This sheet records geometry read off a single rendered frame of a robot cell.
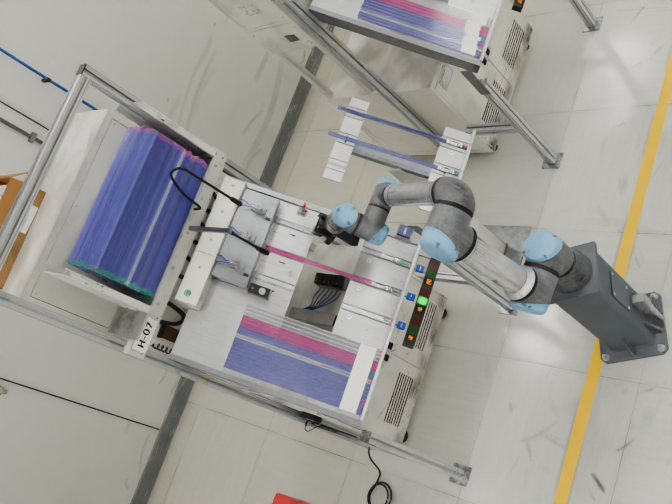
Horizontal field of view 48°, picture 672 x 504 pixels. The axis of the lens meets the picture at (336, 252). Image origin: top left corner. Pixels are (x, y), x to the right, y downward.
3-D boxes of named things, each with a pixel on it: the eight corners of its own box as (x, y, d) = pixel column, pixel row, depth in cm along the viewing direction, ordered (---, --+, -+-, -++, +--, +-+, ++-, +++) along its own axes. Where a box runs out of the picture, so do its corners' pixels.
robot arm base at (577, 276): (589, 246, 251) (577, 233, 244) (593, 287, 244) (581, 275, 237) (547, 257, 259) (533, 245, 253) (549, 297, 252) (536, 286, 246)
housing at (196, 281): (250, 194, 288) (246, 181, 274) (202, 314, 276) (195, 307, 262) (230, 187, 288) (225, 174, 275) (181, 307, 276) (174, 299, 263)
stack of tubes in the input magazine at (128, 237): (209, 163, 264) (148, 123, 246) (152, 298, 251) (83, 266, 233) (189, 164, 273) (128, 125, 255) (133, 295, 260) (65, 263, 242)
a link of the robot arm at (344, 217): (355, 230, 242) (331, 219, 241) (346, 236, 253) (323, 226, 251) (364, 208, 244) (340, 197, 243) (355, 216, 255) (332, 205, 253)
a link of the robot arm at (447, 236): (568, 279, 238) (454, 199, 209) (552, 323, 235) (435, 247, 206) (538, 275, 248) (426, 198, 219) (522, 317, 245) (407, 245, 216)
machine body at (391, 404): (455, 303, 346) (374, 247, 305) (409, 452, 329) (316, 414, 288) (353, 289, 392) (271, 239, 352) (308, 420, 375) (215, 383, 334)
